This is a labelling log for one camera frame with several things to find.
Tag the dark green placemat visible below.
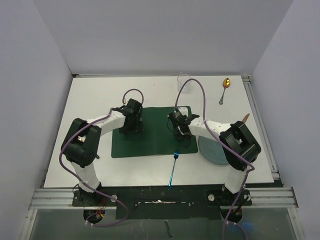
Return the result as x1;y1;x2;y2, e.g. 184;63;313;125
111;106;198;159

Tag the blue metal fork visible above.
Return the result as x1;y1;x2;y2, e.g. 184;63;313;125
168;149;180;190

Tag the teal ceramic plate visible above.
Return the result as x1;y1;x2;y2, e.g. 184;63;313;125
198;136;229;166

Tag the iridescent gold spoon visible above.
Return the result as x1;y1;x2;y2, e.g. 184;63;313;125
218;77;231;105

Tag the rose gold knife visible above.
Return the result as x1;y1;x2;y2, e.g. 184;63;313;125
242;113;250;124

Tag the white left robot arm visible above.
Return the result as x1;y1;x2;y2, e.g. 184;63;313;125
58;98;143;206

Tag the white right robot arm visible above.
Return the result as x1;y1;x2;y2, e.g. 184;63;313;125
168;108;262;205

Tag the clear drinking glass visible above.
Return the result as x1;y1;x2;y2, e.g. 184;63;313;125
177;73;191;94

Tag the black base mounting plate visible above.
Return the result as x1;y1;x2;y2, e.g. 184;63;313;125
72;184;252;223

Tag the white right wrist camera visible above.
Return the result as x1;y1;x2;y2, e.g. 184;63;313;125
175;106;189;116

